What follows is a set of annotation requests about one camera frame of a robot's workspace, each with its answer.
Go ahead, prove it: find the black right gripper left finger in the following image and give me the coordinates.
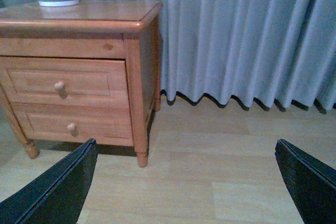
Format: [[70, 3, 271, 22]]
[[1, 138, 98, 223]]

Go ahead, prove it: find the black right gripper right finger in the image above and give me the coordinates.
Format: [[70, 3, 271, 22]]
[[275, 139, 335, 223]]

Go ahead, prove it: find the wooden drawer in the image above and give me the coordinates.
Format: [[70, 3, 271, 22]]
[[13, 103, 133, 146], [1, 57, 129, 109]]

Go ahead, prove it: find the wooden nightstand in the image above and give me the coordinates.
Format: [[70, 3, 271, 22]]
[[1, 1, 162, 167]]

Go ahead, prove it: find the grey curtain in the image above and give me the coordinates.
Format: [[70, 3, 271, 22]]
[[0, 0, 336, 112]]

